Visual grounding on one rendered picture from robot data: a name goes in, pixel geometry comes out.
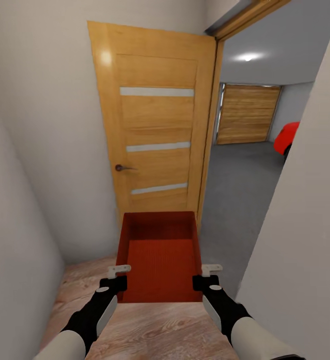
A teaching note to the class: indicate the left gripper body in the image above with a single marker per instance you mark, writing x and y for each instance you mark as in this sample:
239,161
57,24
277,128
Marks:
120,282

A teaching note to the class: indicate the garage door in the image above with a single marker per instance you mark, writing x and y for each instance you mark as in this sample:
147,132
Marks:
246,113

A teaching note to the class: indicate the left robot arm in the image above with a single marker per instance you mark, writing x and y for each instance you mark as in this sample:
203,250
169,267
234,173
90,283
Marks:
85,326

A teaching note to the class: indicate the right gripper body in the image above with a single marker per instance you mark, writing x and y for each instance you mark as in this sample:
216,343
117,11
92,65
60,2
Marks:
199,281

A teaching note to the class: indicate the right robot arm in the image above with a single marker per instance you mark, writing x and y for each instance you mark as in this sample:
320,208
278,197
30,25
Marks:
249,339

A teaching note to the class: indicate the storage box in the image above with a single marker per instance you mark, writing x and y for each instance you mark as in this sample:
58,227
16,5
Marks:
164,253

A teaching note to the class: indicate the car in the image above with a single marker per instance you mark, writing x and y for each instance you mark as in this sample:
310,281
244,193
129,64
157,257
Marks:
284,140

